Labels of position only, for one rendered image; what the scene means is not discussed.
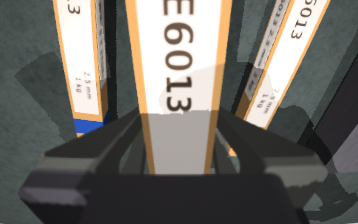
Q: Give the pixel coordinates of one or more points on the low grey platform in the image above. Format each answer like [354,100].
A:
[335,139]

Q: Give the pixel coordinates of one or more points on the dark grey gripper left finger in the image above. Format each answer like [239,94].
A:
[101,149]

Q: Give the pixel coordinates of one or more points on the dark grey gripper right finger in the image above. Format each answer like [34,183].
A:
[261,151]

